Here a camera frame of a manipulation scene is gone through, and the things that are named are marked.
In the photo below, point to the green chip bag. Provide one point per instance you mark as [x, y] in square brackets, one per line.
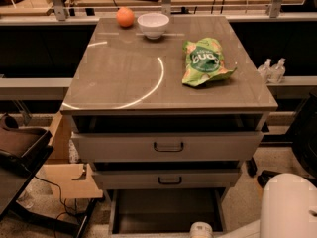
[204, 62]

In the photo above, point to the white bowl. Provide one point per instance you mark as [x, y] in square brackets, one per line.
[153, 25]

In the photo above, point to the clear pump bottle left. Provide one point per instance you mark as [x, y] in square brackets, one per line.
[264, 70]

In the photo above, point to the grey top drawer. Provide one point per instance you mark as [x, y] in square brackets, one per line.
[167, 137]

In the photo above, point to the orange fruit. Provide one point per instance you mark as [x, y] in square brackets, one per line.
[125, 17]

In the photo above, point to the grey drawer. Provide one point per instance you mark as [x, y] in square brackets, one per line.
[166, 211]
[167, 137]
[160, 175]

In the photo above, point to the black office chair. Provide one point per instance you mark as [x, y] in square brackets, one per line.
[301, 136]

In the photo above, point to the grey middle drawer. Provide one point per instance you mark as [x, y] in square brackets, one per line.
[160, 175]

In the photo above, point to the black tray cart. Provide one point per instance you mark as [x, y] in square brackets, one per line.
[23, 151]

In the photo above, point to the clear pump bottle right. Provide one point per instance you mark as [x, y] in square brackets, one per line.
[277, 72]

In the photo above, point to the cardboard box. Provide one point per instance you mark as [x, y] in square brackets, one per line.
[75, 179]

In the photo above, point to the grey bottom drawer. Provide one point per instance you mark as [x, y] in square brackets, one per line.
[166, 211]

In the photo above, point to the clear pump bottle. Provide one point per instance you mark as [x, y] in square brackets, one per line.
[277, 72]
[264, 70]

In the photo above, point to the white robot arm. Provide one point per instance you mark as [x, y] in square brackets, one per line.
[289, 210]

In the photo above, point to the grey drawer cabinet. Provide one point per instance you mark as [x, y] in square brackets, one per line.
[124, 73]

